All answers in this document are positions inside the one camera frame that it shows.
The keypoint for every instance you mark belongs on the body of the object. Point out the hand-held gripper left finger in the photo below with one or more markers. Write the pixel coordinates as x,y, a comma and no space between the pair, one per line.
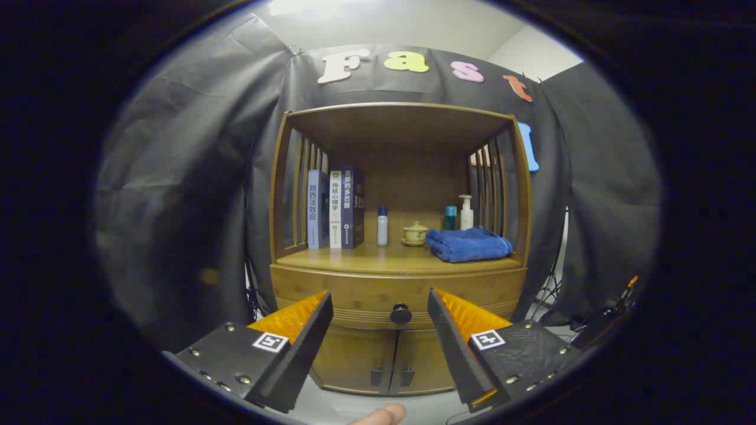
307,348

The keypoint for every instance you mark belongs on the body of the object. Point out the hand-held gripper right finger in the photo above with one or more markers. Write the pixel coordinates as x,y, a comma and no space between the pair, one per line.
452,348

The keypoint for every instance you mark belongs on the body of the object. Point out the wooden drawer with black knob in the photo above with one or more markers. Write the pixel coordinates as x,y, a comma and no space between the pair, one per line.
354,292

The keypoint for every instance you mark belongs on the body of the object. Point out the wooden cabinet door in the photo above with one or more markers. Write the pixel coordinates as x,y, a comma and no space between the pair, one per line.
422,360
354,360

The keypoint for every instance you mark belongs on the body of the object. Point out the wooden countertop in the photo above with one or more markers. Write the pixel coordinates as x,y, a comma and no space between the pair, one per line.
378,257

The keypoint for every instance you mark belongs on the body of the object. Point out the wooden cabinet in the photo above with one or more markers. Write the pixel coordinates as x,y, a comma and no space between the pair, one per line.
396,124

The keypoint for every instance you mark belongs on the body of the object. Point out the folded blue towel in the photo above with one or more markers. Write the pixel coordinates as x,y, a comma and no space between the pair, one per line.
466,245

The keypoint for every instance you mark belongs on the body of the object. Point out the black light stand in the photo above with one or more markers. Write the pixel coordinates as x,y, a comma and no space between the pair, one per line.
552,289

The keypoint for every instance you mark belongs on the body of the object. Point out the beige lidded teacup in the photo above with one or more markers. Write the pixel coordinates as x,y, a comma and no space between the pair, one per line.
415,235

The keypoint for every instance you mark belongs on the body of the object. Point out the teal bottle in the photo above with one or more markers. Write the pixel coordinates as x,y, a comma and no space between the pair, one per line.
450,218

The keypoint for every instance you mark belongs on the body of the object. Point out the white pump bottle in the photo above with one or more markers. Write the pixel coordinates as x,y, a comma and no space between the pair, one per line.
466,218

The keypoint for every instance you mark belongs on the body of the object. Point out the light blue book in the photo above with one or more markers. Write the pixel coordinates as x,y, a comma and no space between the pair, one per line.
314,212

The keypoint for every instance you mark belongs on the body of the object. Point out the white book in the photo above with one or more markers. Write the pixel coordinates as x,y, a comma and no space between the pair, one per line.
335,212

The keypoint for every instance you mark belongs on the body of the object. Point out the white bottle with blue cap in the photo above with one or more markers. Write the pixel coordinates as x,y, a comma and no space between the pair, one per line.
382,227

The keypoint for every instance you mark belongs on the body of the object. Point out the dark blue book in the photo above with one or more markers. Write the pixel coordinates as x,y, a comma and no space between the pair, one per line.
351,206

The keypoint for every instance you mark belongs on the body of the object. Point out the black device with orange tip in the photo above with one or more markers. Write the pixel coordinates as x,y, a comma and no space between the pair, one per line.
602,324

